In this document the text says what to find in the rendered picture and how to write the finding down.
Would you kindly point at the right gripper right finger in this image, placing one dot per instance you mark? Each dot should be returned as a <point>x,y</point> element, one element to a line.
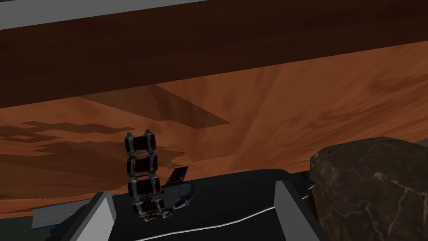
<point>287,217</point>

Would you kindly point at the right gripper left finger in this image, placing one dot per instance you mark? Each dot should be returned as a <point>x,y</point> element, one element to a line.
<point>95,222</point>

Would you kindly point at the book with blue cover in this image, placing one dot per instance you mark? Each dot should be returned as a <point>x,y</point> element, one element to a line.
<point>55,214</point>

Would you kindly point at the black wristwatch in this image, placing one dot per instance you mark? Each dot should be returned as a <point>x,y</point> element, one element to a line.
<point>143,165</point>

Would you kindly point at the brown marbled rock-shaped block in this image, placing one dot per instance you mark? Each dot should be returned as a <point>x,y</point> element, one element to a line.
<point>371,190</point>

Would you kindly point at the brown wooden table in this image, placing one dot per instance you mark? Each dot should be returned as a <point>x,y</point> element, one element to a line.
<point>301,110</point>

